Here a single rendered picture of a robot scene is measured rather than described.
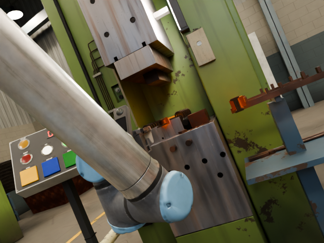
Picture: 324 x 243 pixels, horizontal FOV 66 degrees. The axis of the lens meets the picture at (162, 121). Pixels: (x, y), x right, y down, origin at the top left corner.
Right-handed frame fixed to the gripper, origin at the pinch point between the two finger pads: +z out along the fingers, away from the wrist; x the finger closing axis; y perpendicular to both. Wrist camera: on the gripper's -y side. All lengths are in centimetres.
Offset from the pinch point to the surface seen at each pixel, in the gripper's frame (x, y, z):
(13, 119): -703, -227, 681
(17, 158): -68, -11, 12
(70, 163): -44.4, 1.0, 15.1
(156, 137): -6.9, 5.7, 33.0
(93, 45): -25, -55, 47
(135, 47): 1, -38, 33
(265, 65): 138, -29, 541
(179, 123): 6.4, 3.9, 33.0
